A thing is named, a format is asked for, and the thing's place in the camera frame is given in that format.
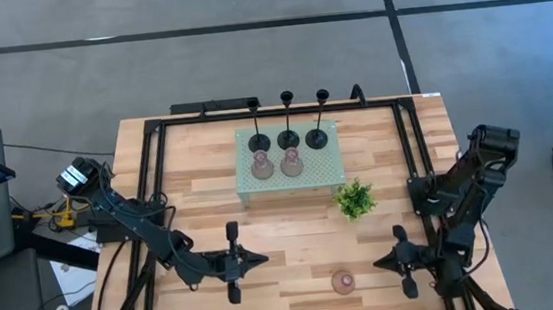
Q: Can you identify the green perforated metal shelf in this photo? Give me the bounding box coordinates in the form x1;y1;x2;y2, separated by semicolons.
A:
230;118;350;210

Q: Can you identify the yellow clamp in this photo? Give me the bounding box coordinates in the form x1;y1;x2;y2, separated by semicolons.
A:
56;195;77;230

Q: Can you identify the black bar-shaped device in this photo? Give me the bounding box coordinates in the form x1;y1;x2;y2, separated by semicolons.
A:
170;95;262;117

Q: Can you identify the green plant in white pot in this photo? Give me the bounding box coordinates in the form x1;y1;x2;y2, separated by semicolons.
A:
331;176;379;223

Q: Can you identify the pink ribbed glass candle holder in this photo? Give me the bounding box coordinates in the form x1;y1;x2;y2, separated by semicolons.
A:
329;268;358;298
248;148;277;182
278;146;305;180

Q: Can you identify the white paper sheet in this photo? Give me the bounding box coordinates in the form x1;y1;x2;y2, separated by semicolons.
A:
46;230;106;310

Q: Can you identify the black aluminium table frame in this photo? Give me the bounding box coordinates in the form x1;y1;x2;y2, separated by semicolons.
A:
72;85;522;310

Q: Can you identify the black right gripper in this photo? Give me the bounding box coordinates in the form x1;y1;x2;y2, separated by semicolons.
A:
370;222;440;302

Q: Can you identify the black hook-shaped clamp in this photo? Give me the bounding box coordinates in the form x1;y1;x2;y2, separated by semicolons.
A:
349;82;367;107

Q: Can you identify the tall black candlestick holder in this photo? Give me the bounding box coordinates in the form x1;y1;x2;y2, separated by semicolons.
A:
272;89;302;152
300;88;335;152
243;96;273;154

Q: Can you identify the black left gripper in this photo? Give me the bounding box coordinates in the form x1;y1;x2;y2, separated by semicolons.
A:
186;219;273;308

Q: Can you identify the thin black floor cable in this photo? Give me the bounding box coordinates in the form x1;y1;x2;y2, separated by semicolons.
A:
2;133;116;165

